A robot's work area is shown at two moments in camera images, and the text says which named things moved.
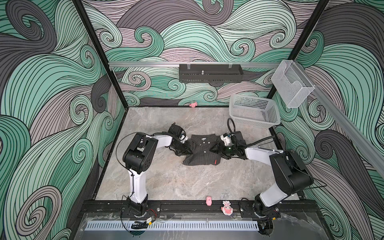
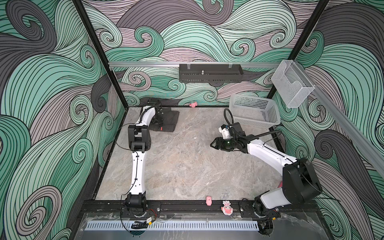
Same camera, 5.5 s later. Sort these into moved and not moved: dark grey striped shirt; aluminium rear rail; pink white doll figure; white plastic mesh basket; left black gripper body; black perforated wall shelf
Moved: left black gripper body; dark grey striped shirt
Not moved: pink white doll figure; black perforated wall shelf; white plastic mesh basket; aluminium rear rail
